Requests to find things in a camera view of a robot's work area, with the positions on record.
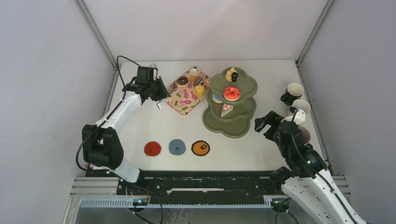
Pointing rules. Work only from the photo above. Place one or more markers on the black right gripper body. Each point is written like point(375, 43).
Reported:
point(272, 119)

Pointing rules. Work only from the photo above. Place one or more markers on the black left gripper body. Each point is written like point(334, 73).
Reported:
point(158, 91)

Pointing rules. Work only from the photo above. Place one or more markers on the silver serving tongs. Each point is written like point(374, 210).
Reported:
point(160, 103)

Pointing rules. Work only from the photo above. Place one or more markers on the chocolate donut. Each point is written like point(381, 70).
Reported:
point(182, 81)

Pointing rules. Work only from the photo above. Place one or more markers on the chocolate striped cake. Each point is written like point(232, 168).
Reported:
point(198, 81)

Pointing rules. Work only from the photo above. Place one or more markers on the yellow pudding cake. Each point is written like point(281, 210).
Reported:
point(199, 90)

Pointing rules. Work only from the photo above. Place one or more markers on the blue frosted donut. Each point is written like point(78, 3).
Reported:
point(216, 99)

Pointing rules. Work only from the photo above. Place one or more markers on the red donut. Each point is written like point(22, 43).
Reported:
point(231, 93)

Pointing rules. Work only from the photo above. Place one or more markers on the yellow fruit cake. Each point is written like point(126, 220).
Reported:
point(232, 75)

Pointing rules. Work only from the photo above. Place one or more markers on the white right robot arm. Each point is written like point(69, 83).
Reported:
point(306, 179)

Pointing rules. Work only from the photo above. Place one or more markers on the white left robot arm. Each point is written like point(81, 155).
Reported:
point(101, 145)

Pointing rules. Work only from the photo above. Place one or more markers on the black mug purple interior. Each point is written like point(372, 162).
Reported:
point(306, 134)

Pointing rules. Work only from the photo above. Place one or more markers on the light green mug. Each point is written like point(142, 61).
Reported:
point(299, 104)

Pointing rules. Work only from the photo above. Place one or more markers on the red round coaster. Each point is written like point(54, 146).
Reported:
point(152, 148)

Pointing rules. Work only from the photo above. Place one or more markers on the green three-tier dessert stand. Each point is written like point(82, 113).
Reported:
point(236, 123)

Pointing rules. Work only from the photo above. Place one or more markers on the blue-grey round coaster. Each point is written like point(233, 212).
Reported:
point(177, 147)

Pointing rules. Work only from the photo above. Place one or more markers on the orange smiley coaster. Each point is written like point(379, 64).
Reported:
point(200, 148)

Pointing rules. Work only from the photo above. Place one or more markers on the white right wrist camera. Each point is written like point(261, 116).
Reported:
point(298, 116)

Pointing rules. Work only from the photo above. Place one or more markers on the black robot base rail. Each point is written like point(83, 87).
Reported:
point(207, 188)

